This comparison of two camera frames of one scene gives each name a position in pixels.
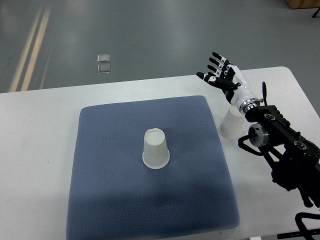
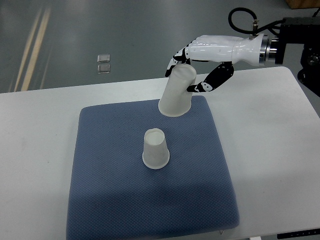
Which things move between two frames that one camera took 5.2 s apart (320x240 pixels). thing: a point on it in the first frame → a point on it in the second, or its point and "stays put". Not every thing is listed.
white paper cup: [156, 154] stays put
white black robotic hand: [228, 77] → [254, 50]
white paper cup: [232, 126] → [175, 100]
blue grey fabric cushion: [114, 196] stays put
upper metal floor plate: [103, 58] stays put
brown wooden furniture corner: [303, 4] stays put
